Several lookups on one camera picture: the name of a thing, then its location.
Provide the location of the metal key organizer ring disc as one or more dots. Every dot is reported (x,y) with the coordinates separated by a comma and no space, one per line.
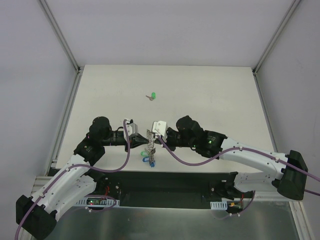
(151,146)

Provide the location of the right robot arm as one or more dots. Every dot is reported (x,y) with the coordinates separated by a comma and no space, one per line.
(281,172)

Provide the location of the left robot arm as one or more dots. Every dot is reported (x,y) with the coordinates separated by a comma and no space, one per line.
(39,213)

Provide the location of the blue tag key bunch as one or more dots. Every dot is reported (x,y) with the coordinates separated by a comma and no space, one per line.
(146,159)

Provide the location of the key with green tag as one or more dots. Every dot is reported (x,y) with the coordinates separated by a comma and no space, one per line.
(152,96)

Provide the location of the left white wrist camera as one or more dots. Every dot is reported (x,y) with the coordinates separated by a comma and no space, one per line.
(131,128)

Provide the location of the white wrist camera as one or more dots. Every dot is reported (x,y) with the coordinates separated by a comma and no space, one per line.
(159,128)
(131,128)

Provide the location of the green tag on ring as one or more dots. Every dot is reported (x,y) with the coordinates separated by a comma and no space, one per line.
(144,154)

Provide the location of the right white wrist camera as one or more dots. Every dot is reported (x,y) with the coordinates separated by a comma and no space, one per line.
(159,128)

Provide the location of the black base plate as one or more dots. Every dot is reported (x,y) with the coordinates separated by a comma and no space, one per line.
(179,190)

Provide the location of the left white cable duct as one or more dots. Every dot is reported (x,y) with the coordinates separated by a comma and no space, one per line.
(99,202)

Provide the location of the white cable duct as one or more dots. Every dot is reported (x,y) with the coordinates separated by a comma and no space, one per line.
(219,205)
(99,202)

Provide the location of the right white cable duct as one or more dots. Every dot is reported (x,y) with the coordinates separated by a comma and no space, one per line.
(219,205)

